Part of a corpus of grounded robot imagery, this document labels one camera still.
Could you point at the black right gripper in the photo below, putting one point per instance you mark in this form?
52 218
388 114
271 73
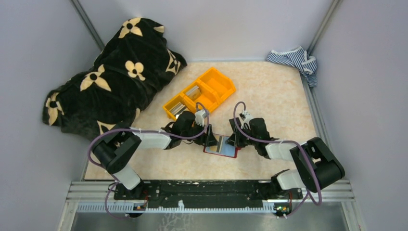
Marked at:
235 139

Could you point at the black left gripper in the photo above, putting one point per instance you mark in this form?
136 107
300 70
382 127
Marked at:
208 138

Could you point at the red leather card holder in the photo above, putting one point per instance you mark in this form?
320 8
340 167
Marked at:
231 151

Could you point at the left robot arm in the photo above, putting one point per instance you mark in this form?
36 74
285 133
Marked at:
115 148

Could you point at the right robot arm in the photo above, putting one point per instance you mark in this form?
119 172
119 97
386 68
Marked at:
316 167

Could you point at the gold card in holder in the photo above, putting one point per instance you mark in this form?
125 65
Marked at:
219 147

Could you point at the cards in left bin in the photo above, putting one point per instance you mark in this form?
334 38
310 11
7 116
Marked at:
178 109

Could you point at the cards in bin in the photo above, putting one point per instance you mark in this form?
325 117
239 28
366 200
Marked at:
193 93
178 109

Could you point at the cards in middle bin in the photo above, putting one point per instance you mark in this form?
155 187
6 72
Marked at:
193 93

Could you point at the yellow plastic bin left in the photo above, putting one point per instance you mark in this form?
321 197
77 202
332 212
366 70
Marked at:
180 98

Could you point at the yellow plastic bin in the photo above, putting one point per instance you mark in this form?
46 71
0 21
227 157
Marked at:
180 98
220 84
207 98

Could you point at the yellow plastic bin middle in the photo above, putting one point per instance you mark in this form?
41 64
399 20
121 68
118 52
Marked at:
207 98

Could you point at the yellow plastic bin right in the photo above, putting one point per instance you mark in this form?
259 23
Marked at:
220 84

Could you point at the blue white striped cloth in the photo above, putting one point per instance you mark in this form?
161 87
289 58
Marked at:
297 58

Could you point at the black floral blanket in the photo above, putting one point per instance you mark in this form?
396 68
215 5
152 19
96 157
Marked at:
133 67

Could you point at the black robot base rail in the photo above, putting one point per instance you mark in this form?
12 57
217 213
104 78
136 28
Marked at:
201 194

